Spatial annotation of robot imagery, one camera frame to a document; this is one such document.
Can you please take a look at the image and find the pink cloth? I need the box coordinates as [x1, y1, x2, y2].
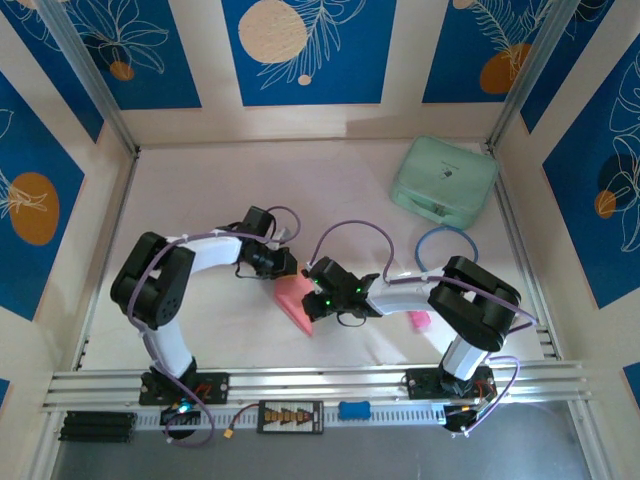
[273, 273, 316, 335]

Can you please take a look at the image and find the blue bone-shaped block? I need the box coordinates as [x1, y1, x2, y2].
[338, 401, 372, 421]

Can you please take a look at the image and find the black power distribution board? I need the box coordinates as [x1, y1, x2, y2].
[257, 400, 325, 434]

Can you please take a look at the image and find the mint green zip case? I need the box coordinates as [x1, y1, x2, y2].
[389, 134, 500, 230]

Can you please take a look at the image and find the black controller board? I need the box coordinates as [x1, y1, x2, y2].
[442, 398, 497, 437]
[159, 399, 202, 426]

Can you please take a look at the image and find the black ribbed block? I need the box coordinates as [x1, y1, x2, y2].
[58, 410, 137, 444]

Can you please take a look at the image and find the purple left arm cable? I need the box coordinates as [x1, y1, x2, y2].
[127, 205, 301, 449]

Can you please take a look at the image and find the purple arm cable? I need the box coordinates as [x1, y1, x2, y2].
[127, 205, 301, 449]
[314, 219, 539, 437]

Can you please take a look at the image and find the aluminium cross rail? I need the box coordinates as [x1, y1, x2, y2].
[42, 360, 596, 411]

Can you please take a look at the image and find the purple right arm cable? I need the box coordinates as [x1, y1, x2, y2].
[314, 219, 539, 437]

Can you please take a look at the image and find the blue cable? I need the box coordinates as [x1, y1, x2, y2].
[414, 224, 480, 274]

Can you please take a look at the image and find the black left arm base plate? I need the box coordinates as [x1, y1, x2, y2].
[138, 372, 231, 406]

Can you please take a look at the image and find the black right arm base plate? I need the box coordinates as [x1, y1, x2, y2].
[405, 367, 496, 401]

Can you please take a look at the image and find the white slotted cable duct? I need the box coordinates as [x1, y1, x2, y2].
[132, 403, 449, 432]

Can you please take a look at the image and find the aluminium side rail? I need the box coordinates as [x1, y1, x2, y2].
[72, 149, 141, 372]
[492, 148, 560, 360]

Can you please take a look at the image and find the red wire yellow connector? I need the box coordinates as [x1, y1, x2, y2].
[223, 404, 261, 442]

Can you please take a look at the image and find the aluminium corner post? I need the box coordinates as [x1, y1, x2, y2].
[485, 0, 576, 151]
[35, 0, 142, 155]

